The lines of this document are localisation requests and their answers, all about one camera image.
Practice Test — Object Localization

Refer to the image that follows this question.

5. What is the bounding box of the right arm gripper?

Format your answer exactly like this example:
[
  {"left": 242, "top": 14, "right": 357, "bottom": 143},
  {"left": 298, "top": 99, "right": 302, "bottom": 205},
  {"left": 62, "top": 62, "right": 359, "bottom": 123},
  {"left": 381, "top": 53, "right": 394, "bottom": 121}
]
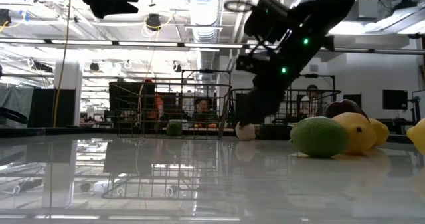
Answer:
[{"left": 236, "top": 24, "right": 325, "bottom": 124}]

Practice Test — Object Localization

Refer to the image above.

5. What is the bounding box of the white garlic bulb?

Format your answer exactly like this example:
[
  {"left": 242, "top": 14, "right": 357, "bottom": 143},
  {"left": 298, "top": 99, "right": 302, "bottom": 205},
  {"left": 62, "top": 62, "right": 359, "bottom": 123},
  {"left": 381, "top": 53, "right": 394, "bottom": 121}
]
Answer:
[{"left": 234, "top": 122, "right": 257, "bottom": 141}]

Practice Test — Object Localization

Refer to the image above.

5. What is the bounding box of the large green avocado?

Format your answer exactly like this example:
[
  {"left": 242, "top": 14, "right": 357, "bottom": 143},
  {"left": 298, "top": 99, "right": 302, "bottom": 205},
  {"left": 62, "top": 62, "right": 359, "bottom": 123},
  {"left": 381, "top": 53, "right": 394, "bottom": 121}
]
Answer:
[{"left": 289, "top": 116, "right": 349, "bottom": 159}]

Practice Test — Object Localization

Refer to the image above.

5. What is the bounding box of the dark red round fruit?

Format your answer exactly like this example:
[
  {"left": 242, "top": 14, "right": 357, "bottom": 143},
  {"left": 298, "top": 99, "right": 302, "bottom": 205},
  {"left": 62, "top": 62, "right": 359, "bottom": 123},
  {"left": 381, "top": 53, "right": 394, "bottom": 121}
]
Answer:
[{"left": 323, "top": 99, "right": 370, "bottom": 122}]

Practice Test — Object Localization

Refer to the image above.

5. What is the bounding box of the small green lime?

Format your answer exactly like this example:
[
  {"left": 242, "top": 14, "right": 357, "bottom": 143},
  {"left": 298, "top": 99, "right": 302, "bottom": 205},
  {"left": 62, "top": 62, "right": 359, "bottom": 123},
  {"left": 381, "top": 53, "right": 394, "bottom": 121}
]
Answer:
[{"left": 165, "top": 120, "right": 183, "bottom": 137}]

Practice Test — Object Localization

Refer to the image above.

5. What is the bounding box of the orange-yellow lemon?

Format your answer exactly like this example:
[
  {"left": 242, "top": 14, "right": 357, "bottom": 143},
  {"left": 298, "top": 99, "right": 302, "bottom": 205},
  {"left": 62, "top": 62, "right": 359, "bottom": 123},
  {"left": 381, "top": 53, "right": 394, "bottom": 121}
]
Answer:
[{"left": 331, "top": 112, "right": 378, "bottom": 154}]

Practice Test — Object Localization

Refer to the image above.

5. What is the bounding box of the yellow lemon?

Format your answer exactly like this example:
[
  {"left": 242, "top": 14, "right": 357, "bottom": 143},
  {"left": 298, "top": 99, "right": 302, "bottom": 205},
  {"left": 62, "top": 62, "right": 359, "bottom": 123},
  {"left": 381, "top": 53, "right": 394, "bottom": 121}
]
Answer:
[
  {"left": 406, "top": 117, "right": 425, "bottom": 156},
  {"left": 368, "top": 117, "right": 390, "bottom": 147}
]

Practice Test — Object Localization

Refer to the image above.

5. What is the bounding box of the person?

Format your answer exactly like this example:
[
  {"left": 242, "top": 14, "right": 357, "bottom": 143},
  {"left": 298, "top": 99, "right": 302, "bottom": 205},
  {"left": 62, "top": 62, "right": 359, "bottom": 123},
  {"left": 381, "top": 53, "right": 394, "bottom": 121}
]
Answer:
[
  {"left": 299, "top": 84, "right": 322, "bottom": 117},
  {"left": 194, "top": 98, "right": 211, "bottom": 122},
  {"left": 141, "top": 78, "right": 165, "bottom": 120}
]

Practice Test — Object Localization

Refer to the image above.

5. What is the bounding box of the black computer monitor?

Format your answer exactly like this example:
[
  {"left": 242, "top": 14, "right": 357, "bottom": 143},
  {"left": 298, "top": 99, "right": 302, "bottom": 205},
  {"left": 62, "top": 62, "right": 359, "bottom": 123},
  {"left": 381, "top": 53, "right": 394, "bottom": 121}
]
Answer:
[{"left": 382, "top": 89, "right": 408, "bottom": 110}]

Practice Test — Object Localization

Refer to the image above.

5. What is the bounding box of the black ceiling-mounted camera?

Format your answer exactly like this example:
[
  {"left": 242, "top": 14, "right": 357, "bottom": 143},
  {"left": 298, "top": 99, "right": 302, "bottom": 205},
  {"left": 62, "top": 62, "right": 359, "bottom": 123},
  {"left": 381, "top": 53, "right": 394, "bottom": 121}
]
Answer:
[{"left": 145, "top": 13, "right": 163, "bottom": 31}]

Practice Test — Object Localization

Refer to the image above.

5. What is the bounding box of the black wire basket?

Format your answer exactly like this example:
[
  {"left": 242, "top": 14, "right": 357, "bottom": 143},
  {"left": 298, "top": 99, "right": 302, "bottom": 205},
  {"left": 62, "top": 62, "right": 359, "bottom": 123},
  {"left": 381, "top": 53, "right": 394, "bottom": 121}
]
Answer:
[
  {"left": 230, "top": 73, "right": 342, "bottom": 124},
  {"left": 108, "top": 69, "right": 232, "bottom": 140}
]

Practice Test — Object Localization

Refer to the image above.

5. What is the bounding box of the yellow cable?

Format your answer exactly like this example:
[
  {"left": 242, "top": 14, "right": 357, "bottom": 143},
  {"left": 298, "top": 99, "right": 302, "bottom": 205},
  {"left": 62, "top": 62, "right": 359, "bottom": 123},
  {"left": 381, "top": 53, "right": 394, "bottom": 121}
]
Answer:
[{"left": 52, "top": 0, "right": 72, "bottom": 128}]

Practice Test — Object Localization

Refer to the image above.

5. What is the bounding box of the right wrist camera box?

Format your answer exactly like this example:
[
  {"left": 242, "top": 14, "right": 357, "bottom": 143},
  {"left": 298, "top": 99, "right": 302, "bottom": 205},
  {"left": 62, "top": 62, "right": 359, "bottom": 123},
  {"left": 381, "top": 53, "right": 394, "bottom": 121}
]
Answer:
[{"left": 244, "top": 0, "right": 301, "bottom": 45}]

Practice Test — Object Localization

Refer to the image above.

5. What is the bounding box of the silver ceiling air duct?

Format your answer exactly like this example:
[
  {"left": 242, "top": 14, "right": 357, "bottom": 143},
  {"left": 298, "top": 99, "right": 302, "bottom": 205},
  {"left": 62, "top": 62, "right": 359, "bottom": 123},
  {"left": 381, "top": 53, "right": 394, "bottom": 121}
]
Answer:
[{"left": 185, "top": 0, "right": 222, "bottom": 43}]

